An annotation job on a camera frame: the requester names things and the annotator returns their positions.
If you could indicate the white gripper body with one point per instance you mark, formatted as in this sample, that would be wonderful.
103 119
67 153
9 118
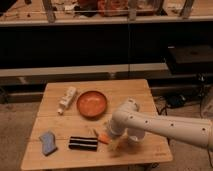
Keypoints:
116 140

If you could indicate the orange pepper with green stem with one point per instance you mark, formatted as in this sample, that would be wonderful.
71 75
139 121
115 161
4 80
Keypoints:
102 137

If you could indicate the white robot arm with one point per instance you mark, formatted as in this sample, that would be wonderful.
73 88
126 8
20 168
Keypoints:
194 131

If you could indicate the white ceramic cup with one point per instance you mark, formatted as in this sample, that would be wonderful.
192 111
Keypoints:
135 136

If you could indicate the orange ceramic bowl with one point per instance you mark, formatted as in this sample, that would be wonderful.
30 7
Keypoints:
91 104

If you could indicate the black white striped block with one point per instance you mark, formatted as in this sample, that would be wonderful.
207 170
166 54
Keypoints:
83 143

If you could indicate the wooden table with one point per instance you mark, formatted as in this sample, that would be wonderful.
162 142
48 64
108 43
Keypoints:
153 148

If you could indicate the white plastic bottle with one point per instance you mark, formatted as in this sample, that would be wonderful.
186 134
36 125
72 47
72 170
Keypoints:
66 100

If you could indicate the blue sponge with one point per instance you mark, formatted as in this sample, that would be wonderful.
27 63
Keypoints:
48 143

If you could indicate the black box on shelf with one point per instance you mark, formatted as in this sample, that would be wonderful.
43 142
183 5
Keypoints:
190 59

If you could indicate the metal shelf rail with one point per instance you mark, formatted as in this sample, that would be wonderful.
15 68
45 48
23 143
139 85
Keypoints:
19 75

